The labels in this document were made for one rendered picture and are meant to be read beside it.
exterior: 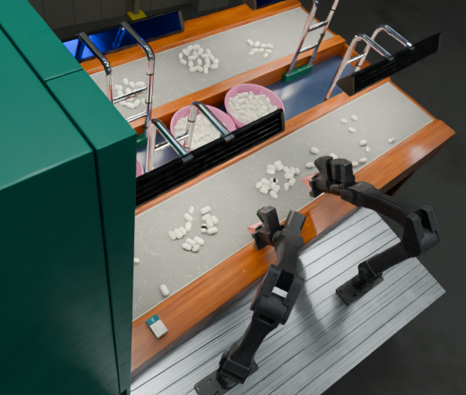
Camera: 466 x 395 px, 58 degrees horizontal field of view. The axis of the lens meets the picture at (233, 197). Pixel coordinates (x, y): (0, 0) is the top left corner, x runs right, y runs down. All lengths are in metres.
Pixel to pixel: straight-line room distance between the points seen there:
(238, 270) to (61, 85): 1.14
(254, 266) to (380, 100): 1.17
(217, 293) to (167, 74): 1.03
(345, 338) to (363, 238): 0.42
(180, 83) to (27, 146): 1.65
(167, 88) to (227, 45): 0.45
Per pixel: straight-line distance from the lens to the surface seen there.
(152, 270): 1.38
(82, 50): 1.49
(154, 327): 1.27
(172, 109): 1.76
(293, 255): 1.13
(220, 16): 2.31
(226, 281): 1.36
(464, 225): 3.11
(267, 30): 2.36
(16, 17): 0.38
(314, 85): 2.23
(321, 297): 1.55
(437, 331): 2.61
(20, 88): 0.32
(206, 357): 1.38
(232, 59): 2.10
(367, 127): 2.05
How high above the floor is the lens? 2.00
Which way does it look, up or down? 54 degrees down
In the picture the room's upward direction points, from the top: 21 degrees clockwise
